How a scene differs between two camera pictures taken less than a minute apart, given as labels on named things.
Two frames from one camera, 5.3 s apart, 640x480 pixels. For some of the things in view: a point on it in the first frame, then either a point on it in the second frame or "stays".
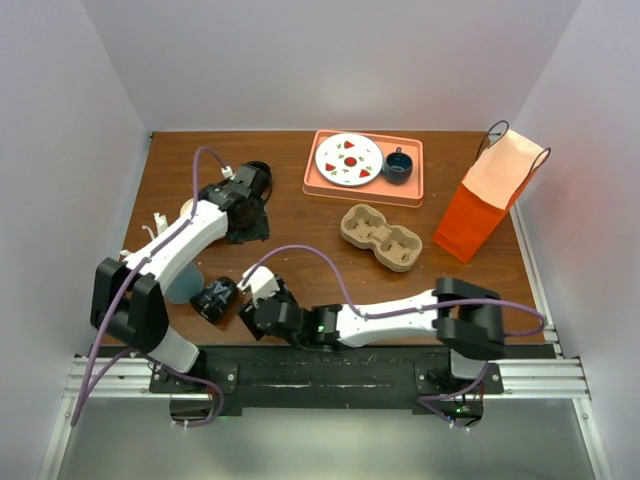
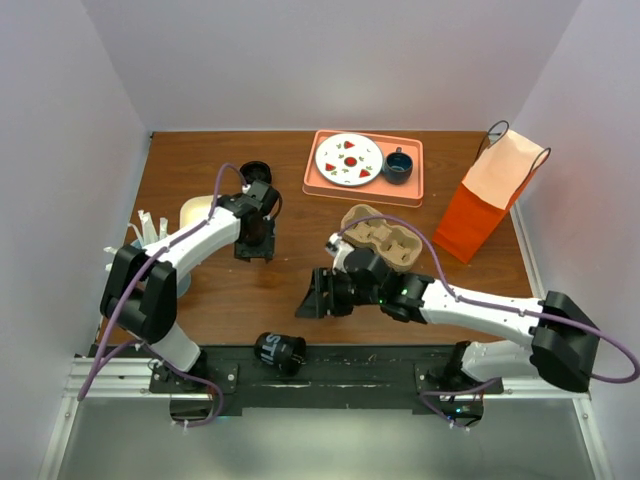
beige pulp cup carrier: x=397 y=247 stays
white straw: x=161 y=221 -> x=148 y=229
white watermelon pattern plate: x=347 y=160 stays
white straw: x=149 y=230 -> x=138 y=234
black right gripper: x=247 y=314 -> x=315 y=305
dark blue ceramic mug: x=398 y=167 stays
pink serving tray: x=380 y=190 stays
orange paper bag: x=505 y=163 stays
